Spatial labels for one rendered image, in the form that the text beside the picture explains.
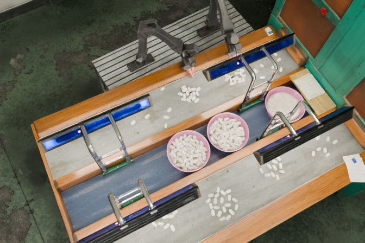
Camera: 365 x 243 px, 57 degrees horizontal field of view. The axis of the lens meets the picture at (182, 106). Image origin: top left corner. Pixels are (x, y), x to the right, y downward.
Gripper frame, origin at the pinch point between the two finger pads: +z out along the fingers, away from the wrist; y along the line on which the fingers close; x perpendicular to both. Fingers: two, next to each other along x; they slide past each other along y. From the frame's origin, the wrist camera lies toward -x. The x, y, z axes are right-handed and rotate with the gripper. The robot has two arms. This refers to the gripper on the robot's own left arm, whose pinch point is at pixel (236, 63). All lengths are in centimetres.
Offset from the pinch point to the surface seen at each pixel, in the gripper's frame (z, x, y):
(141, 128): 14, -3, -77
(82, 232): 45, -33, -131
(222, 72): -5.5, -28.8, -23.1
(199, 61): -8.6, 13.6, -20.0
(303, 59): 12.4, -15.4, 41.0
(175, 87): 0.8, 8.8, -43.6
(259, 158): 34, -66, -33
